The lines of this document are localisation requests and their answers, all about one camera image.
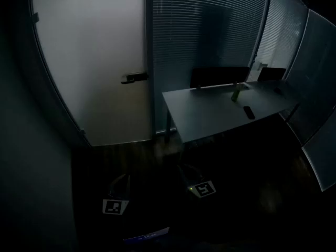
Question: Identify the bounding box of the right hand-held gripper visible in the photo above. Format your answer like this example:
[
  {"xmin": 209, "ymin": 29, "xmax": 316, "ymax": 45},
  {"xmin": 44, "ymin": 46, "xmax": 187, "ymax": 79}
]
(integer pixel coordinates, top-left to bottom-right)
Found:
[{"xmin": 177, "ymin": 164, "xmax": 217, "ymax": 199}]

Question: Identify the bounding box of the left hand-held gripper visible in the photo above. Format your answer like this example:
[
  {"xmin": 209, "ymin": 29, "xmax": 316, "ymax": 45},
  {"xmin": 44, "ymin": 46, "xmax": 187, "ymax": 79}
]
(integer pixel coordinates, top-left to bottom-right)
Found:
[{"xmin": 102, "ymin": 174, "xmax": 131, "ymax": 216}]

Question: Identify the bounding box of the metal door lever handle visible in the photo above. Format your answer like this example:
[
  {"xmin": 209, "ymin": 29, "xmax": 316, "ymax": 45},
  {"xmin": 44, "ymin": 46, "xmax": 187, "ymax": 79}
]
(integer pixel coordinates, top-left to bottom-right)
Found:
[{"xmin": 120, "ymin": 71, "xmax": 149, "ymax": 85}]

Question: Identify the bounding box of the frosted glass door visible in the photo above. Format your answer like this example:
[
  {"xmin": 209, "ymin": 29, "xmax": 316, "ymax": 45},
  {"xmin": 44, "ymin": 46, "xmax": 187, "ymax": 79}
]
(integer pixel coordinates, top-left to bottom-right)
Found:
[{"xmin": 30, "ymin": 0, "xmax": 154, "ymax": 147}]

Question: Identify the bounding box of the grey office desk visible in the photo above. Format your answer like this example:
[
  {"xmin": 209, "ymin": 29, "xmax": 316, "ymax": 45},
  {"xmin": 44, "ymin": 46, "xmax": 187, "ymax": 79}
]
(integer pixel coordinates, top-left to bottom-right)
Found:
[{"xmin": 162, "ymin": 79, "xmax": 302, "ymax": 144}]

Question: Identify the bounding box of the black remote control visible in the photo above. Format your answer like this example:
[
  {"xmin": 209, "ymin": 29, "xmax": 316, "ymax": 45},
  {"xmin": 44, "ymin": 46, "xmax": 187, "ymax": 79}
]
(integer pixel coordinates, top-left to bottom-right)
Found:
[{"xmin": 243, "ymin": 105, "xmax": 256, "ymax": 120}]

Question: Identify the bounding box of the green bottle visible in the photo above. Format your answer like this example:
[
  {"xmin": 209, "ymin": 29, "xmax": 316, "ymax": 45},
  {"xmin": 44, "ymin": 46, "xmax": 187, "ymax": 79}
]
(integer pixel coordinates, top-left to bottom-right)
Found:
[{"xmin": 230, "ymin": 84, "xmax": 243, "ymax": 102}]

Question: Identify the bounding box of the black monitor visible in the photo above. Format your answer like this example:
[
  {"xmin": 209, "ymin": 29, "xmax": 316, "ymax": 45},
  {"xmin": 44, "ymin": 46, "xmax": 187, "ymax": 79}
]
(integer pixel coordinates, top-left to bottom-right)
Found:
[{"xmin": 190, "ymin": 67, "xmax": 250, "ymax": 90}]

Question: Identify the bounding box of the glass partition panel with blinds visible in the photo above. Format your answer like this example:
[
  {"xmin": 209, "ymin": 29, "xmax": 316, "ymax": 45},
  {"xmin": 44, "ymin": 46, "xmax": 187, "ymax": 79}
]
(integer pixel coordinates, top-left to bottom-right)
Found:
[
  {"xmin": 301, "ymin": 129, "xmax": 336, "ymax": 193},
  {"xmin": 285, "ymin": 8, "xmax": 336, "ymax": 146}
]

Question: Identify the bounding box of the wide glass partition with blinds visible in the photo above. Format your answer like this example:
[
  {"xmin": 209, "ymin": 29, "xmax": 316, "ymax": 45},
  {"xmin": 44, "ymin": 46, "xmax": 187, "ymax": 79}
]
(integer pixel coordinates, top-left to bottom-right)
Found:
[{"xmin": 152, "ymin": 0, "xmax": 271, "ymax": 135}]

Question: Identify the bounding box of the narrow glass partition with blinds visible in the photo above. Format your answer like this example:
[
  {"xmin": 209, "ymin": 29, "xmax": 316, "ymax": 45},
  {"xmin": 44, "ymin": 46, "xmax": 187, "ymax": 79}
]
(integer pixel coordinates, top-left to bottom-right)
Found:
[{"xmin": 255, "ymin": 0, "xmax": 308, "ymax": 81}]

